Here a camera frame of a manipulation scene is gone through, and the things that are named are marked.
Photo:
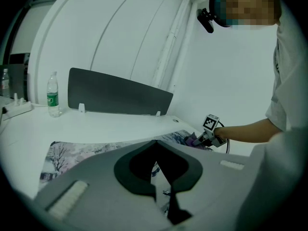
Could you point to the person's head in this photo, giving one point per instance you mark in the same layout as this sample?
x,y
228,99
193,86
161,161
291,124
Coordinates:
x,y
252,7

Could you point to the green label water bottle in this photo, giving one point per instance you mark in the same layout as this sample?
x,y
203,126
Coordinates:
x,y
53,100

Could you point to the person's right forearm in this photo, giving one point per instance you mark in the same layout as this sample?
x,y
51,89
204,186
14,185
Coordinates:
x,y
245,132

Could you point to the white divider bracket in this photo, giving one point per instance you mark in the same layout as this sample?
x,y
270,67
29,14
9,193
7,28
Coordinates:
x,y
81,107
158,113
15,99

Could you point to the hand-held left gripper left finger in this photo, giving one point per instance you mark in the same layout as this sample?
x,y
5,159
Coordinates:
x,y
125,172

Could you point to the white roller blind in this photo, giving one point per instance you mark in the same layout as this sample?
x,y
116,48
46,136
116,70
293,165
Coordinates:
x,y
26,30

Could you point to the white power plug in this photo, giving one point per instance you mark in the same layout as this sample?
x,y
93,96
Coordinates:
x,y
22,101

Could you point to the white power strip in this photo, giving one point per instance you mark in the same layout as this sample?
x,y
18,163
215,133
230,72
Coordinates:
x,y
18,109

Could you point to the dark grey desk divider panel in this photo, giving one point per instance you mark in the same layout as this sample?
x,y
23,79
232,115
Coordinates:
x,y
16,80
115,95

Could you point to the red label water bottle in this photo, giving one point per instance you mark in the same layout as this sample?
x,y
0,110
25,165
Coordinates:
x,y
4,84

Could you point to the person's white shirt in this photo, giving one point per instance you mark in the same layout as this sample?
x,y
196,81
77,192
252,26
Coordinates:
x,y
291,80

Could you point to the black head camera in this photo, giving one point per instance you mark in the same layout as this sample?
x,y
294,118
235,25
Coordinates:
x,y
207,23

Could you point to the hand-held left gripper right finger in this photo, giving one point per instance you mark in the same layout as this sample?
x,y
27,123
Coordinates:
x,y
190,172

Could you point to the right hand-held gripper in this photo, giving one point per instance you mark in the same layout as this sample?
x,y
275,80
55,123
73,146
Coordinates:
x,y
210,123

